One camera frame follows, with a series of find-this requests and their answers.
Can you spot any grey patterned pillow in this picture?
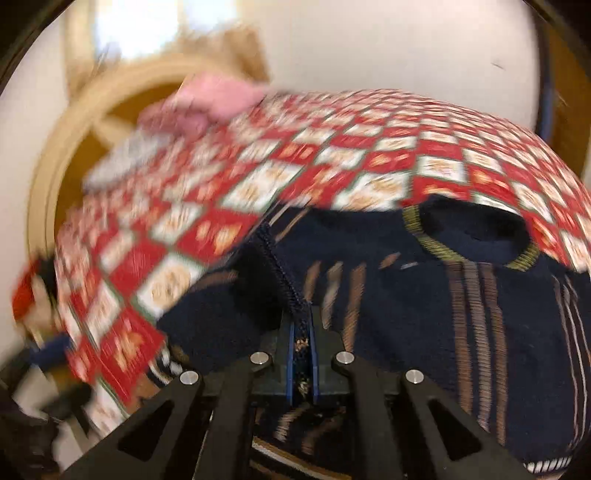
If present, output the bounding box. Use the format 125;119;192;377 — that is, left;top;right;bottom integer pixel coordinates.
85;131;161;192

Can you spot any pink folded cloth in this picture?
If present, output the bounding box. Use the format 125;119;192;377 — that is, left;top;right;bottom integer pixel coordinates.
139;76;269;138

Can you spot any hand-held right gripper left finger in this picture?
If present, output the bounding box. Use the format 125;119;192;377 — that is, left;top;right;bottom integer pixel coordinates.
60;319;298;480

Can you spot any red checkered printed blanket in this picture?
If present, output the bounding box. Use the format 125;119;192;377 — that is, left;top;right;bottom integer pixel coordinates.
11;88;591;439

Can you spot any cream and brown headboard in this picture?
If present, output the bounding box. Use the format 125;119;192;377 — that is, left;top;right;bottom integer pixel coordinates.
27;53;232;261

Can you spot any navy knitted sweater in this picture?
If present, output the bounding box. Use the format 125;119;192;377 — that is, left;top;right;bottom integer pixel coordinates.
157;194;591;480

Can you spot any brown wooden frame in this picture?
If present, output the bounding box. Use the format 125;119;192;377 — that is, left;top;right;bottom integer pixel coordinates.
531;0;591;144

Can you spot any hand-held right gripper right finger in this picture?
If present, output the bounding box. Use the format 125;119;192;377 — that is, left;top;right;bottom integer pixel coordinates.
307;307;534;480

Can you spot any beige patterned curtain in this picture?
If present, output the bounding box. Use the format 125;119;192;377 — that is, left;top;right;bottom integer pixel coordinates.
65;0;272;93

